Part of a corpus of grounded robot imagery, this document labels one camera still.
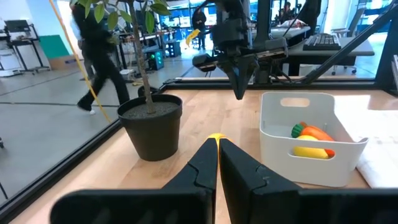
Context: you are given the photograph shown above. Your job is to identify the grey desk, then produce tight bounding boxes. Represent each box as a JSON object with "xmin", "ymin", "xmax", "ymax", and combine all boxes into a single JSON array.
[{"xmin": 287, "ymin": 36, "xmax": 376, "ymax": 77}]

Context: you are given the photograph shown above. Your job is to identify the black aluminium table frame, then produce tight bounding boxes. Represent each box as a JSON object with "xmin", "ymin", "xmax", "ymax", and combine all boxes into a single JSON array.
[{"xmin": 0, "ymin": 0, "xmax": 398, "ymax": 223}]

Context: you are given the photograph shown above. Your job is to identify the orange toy carrot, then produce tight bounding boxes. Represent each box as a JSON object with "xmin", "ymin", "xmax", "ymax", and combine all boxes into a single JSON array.
[{"xmin": 291, "ymin": 121, "xmax": 336, "ymax": 158}]

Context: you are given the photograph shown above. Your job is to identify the teal panel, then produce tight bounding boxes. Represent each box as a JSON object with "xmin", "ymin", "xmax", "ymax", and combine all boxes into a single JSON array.
[{"xmin": 38, "ymin": 34, "xmax": 72, "ymax": 60}]

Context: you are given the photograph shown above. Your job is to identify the black keyboard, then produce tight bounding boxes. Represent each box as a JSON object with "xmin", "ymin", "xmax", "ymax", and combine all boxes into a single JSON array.
[{"xmin": 303, "ymin": 33, "xmax": 342, "ymax": 52}]

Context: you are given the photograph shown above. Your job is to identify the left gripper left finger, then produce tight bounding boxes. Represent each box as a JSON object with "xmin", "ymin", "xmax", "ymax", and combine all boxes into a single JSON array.
[{"xmin": 49, "ymin": 133, "xmax": 219, "ymax": 224}]

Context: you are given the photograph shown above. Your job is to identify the black rolling equipment stand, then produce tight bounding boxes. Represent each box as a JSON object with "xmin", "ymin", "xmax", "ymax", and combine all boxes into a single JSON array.
[{"xmin": 2, "ymin": 19, "xmax": 51, "ymax": 76}]

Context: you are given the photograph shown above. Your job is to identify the yellow toy banana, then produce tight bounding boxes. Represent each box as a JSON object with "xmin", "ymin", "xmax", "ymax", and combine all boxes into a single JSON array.
[{"xmin": 293, "ymin": 134, "xmax": 330, "ymax": 160}]

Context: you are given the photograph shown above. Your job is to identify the white checked dish towel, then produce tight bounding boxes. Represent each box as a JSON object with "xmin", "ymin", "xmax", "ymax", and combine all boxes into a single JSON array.
[{"xmin": 333, "ymin": 94, "xmax": 398, "ymax": 190}]

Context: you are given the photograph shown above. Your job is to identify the brown cardboard box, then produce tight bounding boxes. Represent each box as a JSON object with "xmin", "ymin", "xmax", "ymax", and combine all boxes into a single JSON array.
[{"xmin": 47, "ymin": 55, "xmax": 83, "ymax": 71}]

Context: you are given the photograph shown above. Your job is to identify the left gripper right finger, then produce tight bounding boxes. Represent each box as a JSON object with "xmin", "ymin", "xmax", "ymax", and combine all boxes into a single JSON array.
[{"xmin": 218, "ymin": 133, "xmax": 398, "ymax": 224}]

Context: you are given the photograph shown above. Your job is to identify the green leafy plant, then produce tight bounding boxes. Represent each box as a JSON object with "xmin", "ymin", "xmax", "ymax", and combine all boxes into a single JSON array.
[{"xmin": 70, "ymin": 0, "xmax": 172, "ymax": 114}]

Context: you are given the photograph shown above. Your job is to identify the black plant pot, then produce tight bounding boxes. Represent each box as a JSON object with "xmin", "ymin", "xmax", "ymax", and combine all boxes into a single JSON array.
[{"xmin": 117, "ymin": 93, "xmax": 184, "ymax": 162}]

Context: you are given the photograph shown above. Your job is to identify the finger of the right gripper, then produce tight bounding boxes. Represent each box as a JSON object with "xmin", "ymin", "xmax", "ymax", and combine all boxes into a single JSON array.
[
  {"xmin": 216, "ymin": 60, "xmax": 241, "ymax": 101},
  {"xmin": 238, "ymin": 58, "xmax": 260, "ymax": 101}
]

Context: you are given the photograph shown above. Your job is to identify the person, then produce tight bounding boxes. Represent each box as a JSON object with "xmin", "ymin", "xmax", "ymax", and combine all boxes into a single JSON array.
[
  {"xmin": 191, "ymin": 7, "xmax": 208, "ymax": 51},
  {"xmin": 70, "ymin": 0, "xmax": 131, "ymax": 115},
  {"xmin": 279, "ymin": 1, "xmax": 297, "ymax": 23}
]

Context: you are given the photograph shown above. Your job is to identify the white office chair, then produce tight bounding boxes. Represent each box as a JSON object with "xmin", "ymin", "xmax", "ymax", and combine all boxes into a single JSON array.
[{"xmin": 330, "ymin": 6, "xmax": 368, "ymax": 76}]

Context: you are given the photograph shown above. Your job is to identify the white plastic storage bin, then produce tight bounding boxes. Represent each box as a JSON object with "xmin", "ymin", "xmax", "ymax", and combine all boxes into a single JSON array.
[{"xmin": 259, "ymin": 91, "xmax": 370, "ymax": 189}]

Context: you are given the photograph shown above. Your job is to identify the yellow tape tag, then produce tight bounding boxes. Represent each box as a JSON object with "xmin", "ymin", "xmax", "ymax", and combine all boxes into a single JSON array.
[{"xmin": 185, "ymin": 28, "xmax": 201, "ymax": 47}]

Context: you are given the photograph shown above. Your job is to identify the computer tower green lights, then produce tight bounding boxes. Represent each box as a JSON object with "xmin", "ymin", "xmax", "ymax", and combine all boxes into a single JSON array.
[{"xmin": 146, "ymin": 49, "xmax": 165, "ymax": 71}]

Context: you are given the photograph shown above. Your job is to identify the yellow cable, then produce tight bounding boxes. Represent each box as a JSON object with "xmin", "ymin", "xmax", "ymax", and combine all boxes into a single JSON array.
[{"xmin": 49, "ymin": 0, "xmax": 112, "ymax": 123}]

